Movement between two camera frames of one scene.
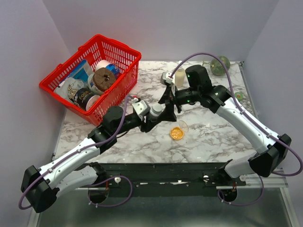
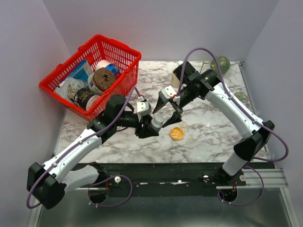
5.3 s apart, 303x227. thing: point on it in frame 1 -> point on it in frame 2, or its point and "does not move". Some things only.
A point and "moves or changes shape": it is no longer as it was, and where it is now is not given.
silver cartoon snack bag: x=68 y=89 does not move
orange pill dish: x=176 y=133 does not move
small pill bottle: x=155 y=111 moves or changes shape
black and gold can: x=84 y=98 does not move
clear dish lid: x=182 y=125 does not move
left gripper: x=146 y=127 -> x=146 y=131
